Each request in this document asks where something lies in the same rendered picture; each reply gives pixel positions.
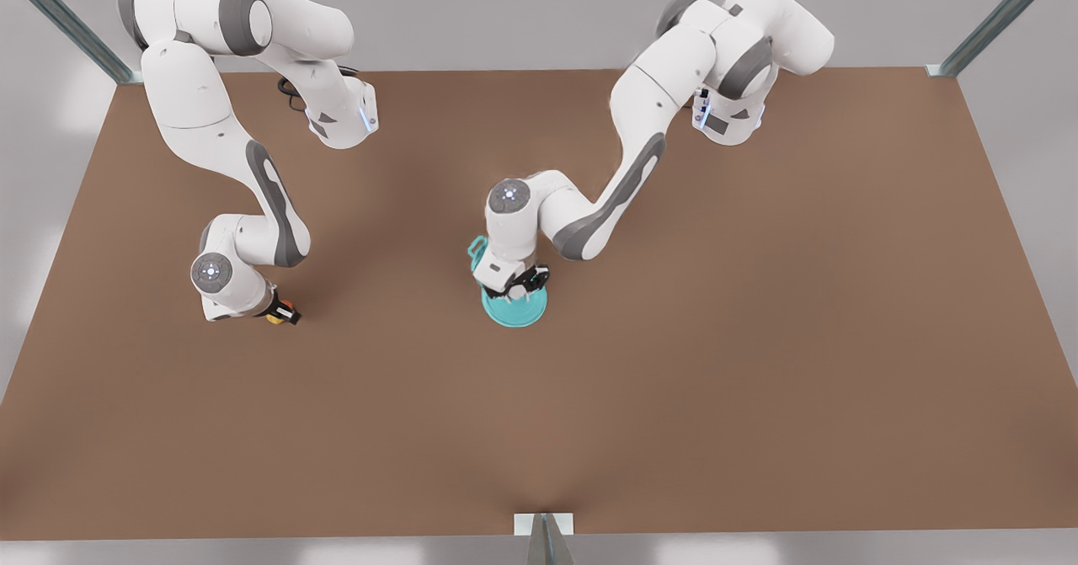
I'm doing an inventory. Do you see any teal pot lid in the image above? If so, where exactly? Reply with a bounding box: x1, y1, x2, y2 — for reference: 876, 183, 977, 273
481, 284, 549, 328

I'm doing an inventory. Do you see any teal pot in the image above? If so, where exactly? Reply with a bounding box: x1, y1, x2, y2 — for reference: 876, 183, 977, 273
467, 236, 549, 329

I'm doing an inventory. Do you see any black cable loop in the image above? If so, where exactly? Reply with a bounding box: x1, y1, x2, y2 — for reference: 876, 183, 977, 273
277, 67, 360, 115

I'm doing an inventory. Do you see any silver frame post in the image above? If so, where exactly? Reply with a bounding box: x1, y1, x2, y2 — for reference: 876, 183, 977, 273
514, 512, 575, 565
925, 0, 1078, 78
0, 0, 142, 85

